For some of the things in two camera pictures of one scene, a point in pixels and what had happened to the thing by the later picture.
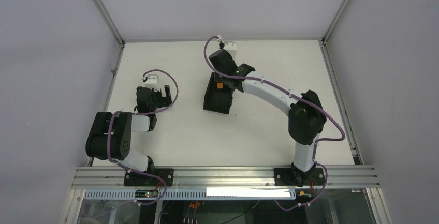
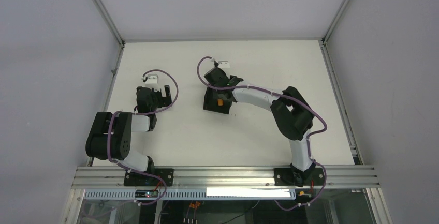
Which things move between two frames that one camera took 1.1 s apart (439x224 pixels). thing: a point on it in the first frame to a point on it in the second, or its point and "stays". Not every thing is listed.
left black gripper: (164, 98) stays
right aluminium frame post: (350, 132) stays
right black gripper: (217, 97) to (215, 96)
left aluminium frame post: (104, 12) stays
